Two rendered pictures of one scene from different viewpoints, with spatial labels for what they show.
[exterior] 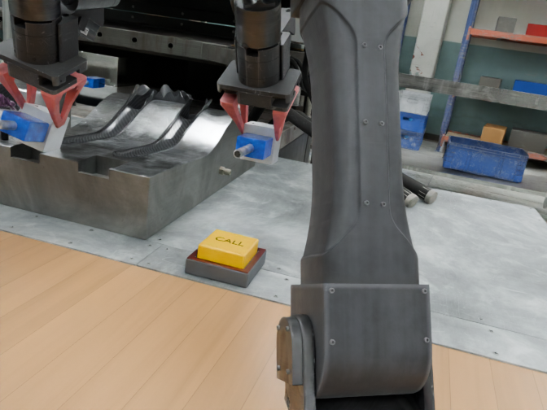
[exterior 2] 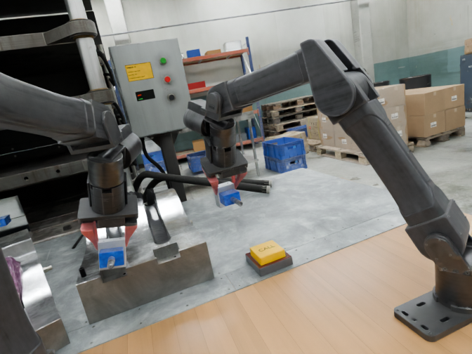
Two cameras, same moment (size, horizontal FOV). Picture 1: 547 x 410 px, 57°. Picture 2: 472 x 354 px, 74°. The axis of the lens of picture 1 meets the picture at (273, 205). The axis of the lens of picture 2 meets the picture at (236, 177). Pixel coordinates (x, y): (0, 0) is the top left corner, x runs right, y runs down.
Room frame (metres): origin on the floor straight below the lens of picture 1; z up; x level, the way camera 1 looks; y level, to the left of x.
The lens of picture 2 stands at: (0.05, 0.41, 1.17)
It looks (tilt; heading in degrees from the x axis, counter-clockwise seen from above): 14 degrees down; 329
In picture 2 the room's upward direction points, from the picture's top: 11 degrees counter-clockwise
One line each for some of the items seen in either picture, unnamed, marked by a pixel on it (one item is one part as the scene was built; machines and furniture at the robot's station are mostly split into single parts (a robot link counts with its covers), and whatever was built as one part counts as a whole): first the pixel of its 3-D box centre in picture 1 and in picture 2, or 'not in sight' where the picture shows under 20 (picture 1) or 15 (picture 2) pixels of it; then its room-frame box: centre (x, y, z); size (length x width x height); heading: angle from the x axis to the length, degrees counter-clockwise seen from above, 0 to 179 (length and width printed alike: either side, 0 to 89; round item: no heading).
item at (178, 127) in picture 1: (143, 117); (130, 217); (0.89, 0.25, 0.92); 0.35 x 0.16 x 0.09; 167
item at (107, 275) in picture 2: (36, 159); (116, 275); (0.70, 0.35, 0.87); 0.05 x 0.05 x 0.04; 77
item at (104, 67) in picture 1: (121, 76); (6, 208); (1.80, 0.59, 0.87); 0.50 x 0.27 x 0.17; 167
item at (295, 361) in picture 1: (354, 372); (450, 244); (0.26, -0.06, 0.90); 0.09 x 0.06 x 0.06; 106
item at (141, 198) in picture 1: (151, 144); (139, 231); (0.90, 0.24, 0.87); 0.50 x 0.26 x 0.14; 167
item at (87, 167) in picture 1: (102, 174); (168, 257); (0.67, 0.24, 0.87); 0.05 x 0.05 x 0.04; 77
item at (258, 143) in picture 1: (251, 146); (231, 198); (0.71, 0.04, 0.93); 0.13 x 0.05 x 0.05; 168
